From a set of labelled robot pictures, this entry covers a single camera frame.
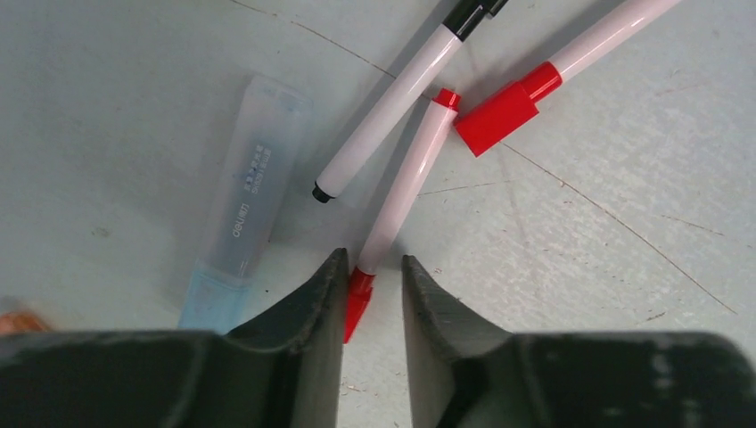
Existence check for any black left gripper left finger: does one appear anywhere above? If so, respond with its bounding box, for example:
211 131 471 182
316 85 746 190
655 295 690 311
1 248 349 427

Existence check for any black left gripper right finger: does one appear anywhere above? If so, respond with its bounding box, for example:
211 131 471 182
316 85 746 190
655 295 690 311
402 255 755 427

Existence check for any red cap marker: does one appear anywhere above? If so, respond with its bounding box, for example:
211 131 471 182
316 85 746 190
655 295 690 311
343 88 461 343
455 0 679 157

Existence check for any black cap marker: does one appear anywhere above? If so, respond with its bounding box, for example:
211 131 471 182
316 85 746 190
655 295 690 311
312 0 507 203

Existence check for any light blue highlighter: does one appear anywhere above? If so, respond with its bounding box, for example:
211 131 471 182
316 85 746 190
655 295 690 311
178 74 312 333

